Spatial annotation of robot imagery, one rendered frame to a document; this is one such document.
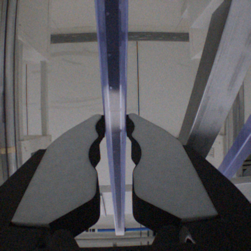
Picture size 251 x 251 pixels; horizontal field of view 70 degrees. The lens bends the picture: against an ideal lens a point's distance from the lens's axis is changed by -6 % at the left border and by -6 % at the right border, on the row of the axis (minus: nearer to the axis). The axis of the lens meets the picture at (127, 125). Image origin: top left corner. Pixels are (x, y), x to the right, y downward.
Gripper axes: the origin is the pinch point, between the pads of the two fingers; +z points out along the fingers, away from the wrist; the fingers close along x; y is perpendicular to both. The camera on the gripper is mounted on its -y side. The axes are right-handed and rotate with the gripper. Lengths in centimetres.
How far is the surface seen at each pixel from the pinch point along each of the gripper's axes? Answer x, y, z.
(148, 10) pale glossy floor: 28, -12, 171
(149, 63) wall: 34, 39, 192
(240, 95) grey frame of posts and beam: 38, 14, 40
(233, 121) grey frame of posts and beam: 35, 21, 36
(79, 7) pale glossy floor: -29, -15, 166
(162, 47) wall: 49, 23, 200
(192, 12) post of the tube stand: 8.0, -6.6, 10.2
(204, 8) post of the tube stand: 8.1, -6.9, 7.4
